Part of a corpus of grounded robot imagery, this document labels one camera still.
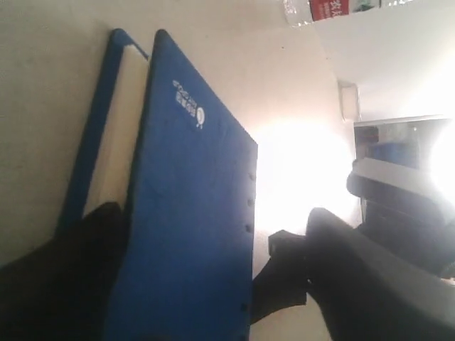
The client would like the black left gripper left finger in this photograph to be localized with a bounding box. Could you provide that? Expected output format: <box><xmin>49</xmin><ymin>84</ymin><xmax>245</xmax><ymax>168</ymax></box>
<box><xmin>1</xmin><ymin>202</ymin><xmax>124</xmax><ymax>340</ymax></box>

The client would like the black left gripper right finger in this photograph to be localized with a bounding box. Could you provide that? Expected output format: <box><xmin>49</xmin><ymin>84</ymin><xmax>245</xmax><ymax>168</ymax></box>
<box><xmin>306</xmin><ymin>208</ymin><xmax>454</xmax><ymax>340</ymax></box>

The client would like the dark background cabinet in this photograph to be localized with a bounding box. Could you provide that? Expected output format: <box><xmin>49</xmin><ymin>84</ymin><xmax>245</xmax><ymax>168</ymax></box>
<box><xmin>354</xmin><ymin>116</ymin><xmax>454</xmax><ymax>172</ymax></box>

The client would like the white box on wall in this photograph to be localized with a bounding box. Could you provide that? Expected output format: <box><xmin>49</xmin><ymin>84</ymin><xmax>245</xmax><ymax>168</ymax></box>
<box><xmin>338</xmin><ymin>80</ymin><xmax>360</xmax><ymax>122</ymax></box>

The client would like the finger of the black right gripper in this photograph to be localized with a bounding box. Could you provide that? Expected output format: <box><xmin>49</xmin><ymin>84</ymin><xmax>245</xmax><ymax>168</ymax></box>
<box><xmin>250</xmin><ymin>230</ymin><xmax>309</xmax><ymax>325</ymax></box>

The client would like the blue ring-bound notebook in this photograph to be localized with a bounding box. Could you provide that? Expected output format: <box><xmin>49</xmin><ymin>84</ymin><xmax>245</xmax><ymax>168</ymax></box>
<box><xmin>57</xmin><ymin>28</ymin><xmax>257</xmax><ymax>340</ymax></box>

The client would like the clear water bottle red label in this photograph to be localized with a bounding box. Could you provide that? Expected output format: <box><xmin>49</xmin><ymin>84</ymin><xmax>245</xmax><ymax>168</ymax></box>
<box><xmin>281</xmin><ymin>0</ymin><xmax>410</xmax><ymax>27</ymax></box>

